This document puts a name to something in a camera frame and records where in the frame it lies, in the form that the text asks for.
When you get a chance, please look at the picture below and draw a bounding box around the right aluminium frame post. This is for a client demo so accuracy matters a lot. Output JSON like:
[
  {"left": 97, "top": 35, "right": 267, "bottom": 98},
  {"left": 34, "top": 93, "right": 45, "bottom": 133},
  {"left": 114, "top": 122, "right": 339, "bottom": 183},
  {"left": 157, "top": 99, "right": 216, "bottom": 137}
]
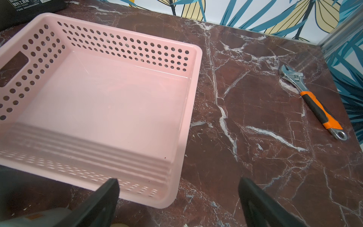
[{"left": 319, "top": 1, "right": 363, "bottom": 58}]

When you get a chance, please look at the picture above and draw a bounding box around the pink perforated plastic basket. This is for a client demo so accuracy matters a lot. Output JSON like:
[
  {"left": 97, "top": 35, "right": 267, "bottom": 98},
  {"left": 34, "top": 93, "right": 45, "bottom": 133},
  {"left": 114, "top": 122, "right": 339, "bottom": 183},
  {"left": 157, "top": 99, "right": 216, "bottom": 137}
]
[{"left": 1, "top": 13, "right": 202, "bottom": 209}]

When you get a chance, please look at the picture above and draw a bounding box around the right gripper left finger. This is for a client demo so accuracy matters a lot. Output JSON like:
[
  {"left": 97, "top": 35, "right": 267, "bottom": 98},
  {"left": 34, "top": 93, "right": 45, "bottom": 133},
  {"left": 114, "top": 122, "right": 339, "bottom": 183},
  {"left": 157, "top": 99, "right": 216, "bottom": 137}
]
[{"left": 55, "top": 178, "right": 120, "bottom": 227}]

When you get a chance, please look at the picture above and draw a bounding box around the orange handled adjustable wrench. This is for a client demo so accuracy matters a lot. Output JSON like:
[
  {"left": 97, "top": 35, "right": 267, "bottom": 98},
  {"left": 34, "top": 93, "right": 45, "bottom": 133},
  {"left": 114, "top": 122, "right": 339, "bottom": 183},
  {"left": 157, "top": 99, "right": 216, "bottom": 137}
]
[{"left": 279, "top": 65, "right": 348, "bottom": 141}]

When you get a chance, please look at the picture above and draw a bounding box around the yellow black toolbox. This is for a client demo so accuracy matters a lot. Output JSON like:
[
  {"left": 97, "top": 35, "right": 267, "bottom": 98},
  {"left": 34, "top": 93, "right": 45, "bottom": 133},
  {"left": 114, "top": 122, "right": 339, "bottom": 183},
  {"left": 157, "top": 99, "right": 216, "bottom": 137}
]
[{"left": 1, "top": 0, "right": 67, "bottom": 31}]

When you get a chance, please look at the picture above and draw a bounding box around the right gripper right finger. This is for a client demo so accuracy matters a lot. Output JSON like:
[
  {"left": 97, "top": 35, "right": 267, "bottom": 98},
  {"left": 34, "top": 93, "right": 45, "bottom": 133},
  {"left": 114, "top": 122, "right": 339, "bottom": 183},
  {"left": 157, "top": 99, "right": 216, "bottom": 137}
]
[{"left": 238, "top": 177, "right": 305, "bottom": 227}]

